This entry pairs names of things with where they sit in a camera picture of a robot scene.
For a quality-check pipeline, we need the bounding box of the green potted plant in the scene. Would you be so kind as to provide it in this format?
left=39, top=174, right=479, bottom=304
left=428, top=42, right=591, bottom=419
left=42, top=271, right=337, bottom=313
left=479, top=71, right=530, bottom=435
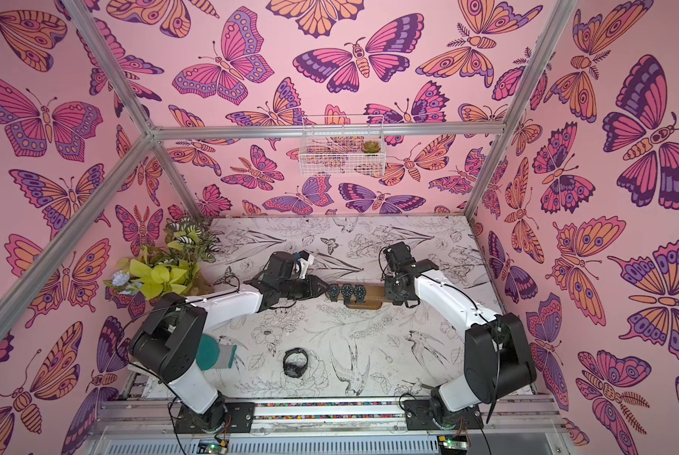
left=104, top=216, right=220, bottom=320

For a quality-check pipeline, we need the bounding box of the white wire basket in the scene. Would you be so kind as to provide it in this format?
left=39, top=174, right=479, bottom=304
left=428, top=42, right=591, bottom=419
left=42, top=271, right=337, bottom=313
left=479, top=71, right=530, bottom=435
left=296, top=114, right=387, bottom=178

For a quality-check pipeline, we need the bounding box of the small succulent plant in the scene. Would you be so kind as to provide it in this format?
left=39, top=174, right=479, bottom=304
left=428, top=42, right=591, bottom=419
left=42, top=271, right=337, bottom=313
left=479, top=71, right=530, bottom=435
left=361, top=140, right=382, bottom=155

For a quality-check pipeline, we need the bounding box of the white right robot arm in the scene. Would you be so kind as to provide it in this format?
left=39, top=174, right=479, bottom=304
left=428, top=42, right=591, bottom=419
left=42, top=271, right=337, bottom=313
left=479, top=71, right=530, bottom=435
left=378, top=242, right=538, bottom=428

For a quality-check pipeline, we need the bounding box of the black watch with dial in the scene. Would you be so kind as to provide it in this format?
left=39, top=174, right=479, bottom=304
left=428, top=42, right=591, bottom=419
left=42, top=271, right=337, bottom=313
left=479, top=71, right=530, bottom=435
left=354, top=284, right=367, bottom=304

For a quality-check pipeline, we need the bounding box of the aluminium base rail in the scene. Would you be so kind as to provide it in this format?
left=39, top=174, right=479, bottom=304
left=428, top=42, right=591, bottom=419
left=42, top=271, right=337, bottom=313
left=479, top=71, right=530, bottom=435
left=81, top=395, right=576, bottom=454

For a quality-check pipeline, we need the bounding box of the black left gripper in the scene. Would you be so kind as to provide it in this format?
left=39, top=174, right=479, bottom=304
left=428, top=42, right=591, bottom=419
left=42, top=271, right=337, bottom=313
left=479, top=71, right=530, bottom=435
left=279, top=277, right=333, bottom=301

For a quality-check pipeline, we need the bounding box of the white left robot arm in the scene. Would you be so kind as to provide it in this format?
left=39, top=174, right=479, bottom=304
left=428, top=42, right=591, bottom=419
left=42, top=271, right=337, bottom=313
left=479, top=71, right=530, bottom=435
left=128, top=251, right=329, bottom=432

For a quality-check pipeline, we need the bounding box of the wooden watch stand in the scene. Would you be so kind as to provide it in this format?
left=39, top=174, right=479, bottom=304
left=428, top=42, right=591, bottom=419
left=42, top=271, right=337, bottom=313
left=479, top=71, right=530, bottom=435
left=336, top=284, right=390, bottom=311

